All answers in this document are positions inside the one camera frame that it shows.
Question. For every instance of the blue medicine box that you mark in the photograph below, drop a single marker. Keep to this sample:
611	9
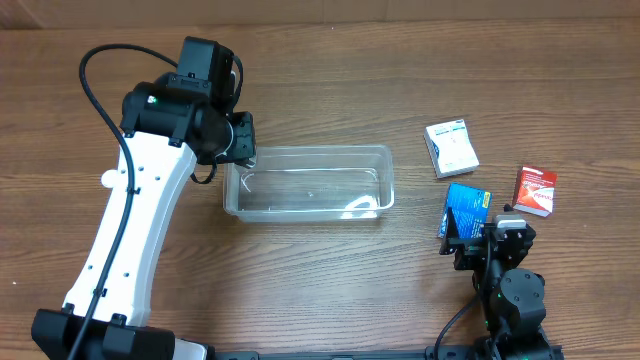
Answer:
470	207

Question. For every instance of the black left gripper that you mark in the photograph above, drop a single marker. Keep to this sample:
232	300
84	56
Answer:
241	145

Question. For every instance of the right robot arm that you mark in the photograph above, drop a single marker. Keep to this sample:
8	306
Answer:
511	297

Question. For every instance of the clear plastic container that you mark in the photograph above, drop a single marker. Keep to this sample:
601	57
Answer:
294	184

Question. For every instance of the white medicine box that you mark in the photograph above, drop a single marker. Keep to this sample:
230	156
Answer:
450	148

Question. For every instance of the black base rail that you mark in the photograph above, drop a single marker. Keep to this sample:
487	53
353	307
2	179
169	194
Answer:
340	355

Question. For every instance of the red medicine box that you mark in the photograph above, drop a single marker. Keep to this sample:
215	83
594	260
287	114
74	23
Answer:
534	191

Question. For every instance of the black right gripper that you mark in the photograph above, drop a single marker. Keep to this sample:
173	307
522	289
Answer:
466	251

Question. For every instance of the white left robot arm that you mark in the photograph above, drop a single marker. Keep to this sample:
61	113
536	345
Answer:
168	128

